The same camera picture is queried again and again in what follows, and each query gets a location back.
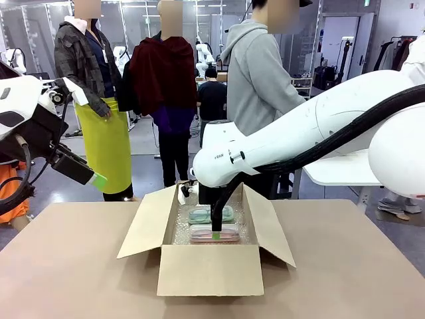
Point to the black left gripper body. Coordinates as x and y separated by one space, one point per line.
71 166

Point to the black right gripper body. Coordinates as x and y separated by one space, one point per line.
207 196

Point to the green clear glasses case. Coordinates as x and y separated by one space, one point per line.
199 216

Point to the pink clear glasses case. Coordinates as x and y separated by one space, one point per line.
199 236

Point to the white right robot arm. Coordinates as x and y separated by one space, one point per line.
299 126

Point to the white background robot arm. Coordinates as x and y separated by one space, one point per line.
16 60
120 58
204 56

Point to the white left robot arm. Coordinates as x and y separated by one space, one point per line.
16 99

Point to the brown cardboard shipping box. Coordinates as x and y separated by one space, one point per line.
209 269

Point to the plaid jacket person's hand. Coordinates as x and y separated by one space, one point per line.
105 113

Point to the yellow green apron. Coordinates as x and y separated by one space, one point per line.
106 149

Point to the clear bubble wrap sheet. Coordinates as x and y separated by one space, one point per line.
181 232

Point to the orange clothed figure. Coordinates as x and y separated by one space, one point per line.
6 176

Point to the seated person in black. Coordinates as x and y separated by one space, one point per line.
212 96

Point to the person in plaid jacket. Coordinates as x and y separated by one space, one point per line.
79 60

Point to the person in dark red hoodie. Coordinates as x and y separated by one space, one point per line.
162 76

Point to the person in grey hoodie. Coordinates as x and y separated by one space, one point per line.
252 73

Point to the white side table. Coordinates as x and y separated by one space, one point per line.
338 169

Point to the black luggage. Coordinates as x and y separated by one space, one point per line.
324 78

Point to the black robot stand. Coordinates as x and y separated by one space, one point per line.
345 60

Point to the grey door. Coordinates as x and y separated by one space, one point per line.
338 43

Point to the clothes rack with garments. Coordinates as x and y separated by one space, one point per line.
395 53

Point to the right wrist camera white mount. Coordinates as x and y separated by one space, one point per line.
182 196

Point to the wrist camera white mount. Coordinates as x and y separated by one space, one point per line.
79 94
182 196

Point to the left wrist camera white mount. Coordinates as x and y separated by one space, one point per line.
79 94

